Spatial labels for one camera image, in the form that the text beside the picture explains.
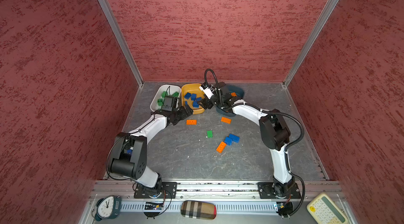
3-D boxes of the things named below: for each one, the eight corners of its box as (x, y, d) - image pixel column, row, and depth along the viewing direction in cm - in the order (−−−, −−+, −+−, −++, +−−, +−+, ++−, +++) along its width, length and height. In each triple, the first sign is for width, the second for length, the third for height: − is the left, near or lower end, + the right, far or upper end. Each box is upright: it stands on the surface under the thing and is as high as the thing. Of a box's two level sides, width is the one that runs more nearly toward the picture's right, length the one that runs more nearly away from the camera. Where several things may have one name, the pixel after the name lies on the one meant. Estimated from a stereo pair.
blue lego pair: (224, 145, 91) (225, 143, 89) (223, 135, 95) (224, 133, 93) (240, 145, 91) (241, 143, 89) (238, 135, 95) (239, 133, 93)
